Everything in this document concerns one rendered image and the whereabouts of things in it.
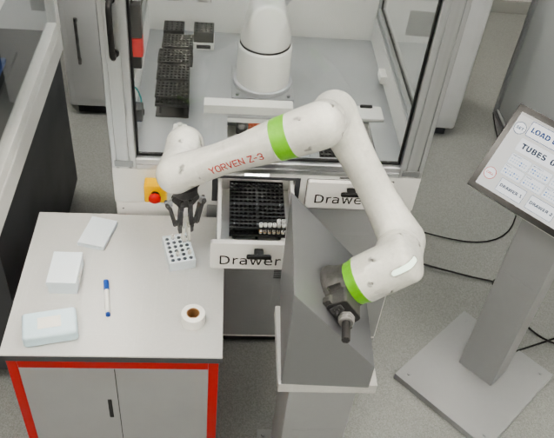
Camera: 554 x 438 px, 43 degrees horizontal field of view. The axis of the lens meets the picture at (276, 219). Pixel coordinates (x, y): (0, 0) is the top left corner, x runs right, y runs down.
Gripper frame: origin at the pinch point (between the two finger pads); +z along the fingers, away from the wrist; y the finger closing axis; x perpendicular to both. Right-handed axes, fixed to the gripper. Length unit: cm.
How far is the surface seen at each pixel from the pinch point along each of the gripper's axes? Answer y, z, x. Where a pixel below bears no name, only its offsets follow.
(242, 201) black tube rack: -19.4, -6.0, -3.7
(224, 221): -13.3, 0.1, -1.9
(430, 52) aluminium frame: -72, -58, 1
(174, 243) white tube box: 3.6, 5.4, -0.6
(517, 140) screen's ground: -106, -28, 10
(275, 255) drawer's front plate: -23.2, -4.7, 20.5
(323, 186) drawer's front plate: -47.1, -7.6, -3.4
